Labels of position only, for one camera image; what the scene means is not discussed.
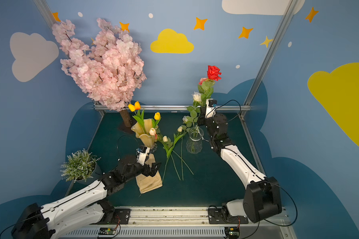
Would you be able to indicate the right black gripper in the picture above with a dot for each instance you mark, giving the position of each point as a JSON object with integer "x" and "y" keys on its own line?
{"x": 202, "y": 120}

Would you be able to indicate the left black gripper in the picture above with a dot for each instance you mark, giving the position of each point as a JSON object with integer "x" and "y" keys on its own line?
{"x": 148, "y": 167}

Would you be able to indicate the white tulip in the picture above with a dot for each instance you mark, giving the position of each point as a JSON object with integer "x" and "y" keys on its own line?
{"x": 163, "y": 140}
{"x": 181, "y": 131}

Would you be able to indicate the red rose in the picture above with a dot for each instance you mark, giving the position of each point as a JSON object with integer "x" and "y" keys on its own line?
{"x": 213, "y": 75}

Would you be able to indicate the pale pink tulip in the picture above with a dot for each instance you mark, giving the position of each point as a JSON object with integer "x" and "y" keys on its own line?
{"x": 152, "y": 131}

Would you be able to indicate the orange yellow tulip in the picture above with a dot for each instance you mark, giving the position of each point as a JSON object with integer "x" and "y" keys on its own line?
{"x": 139, "y": 114}

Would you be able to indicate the pink rose with stem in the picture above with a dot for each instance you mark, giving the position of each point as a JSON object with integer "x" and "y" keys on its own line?
{"x": 201, "y": 82}

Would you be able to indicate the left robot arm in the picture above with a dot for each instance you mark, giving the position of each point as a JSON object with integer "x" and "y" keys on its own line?
{"x": 86, "y": 206}

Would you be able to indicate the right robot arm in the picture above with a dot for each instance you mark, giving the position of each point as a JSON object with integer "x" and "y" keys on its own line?
{"x": 262, "y": 198}

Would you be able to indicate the cream work glove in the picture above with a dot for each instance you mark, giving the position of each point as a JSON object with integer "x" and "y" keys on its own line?
{"x": 148, "y": 183}

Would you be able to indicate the clear glass vase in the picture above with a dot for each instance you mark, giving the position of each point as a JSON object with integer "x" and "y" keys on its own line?
{"x": 194, "y": 143}

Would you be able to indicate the yellow fluted glass vase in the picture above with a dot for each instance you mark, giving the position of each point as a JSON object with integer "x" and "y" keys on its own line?
{"x": 143, "y": 133}

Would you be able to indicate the small potted green plant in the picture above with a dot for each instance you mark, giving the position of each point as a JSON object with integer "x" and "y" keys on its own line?
{"x": 80, "y": 166}

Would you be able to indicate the left circuit board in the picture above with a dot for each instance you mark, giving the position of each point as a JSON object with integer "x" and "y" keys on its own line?
{"x": 107, "y": 232}

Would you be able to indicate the circuit board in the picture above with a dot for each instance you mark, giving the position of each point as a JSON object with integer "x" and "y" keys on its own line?
{"x": 231, "y": 233}
{"x": 107, "y": 232}

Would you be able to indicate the pink cherry blossom tree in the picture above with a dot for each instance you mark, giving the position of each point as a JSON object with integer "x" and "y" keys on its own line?
{"x": 108, "y": 71}

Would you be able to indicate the right circuit board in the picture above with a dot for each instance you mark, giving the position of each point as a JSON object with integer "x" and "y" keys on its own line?
{"x": 231, "y": 233}

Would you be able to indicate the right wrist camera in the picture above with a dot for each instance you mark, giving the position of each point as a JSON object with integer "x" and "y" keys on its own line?
{"x": 211, "y": 105}

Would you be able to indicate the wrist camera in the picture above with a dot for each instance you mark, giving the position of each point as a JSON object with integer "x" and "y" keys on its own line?
{"x": 142, "y": 154}
{"x": 211, "y": 105}

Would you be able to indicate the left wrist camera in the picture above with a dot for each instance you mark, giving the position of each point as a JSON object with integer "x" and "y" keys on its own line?
{"x": 142, "y": 154}

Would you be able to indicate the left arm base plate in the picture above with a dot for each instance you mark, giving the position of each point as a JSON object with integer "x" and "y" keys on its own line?
{"x": 120, "y": 216}

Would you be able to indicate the aluminium back frame rail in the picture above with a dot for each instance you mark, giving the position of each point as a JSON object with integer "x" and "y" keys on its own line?
{"x": 178, "y": 108}

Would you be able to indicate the front aluminium rail base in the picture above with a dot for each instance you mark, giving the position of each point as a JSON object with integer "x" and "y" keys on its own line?
{"x": 183, "y": 223}

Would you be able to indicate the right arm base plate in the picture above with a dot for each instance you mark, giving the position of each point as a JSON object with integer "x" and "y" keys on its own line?
{"x": 222, "y": 216}

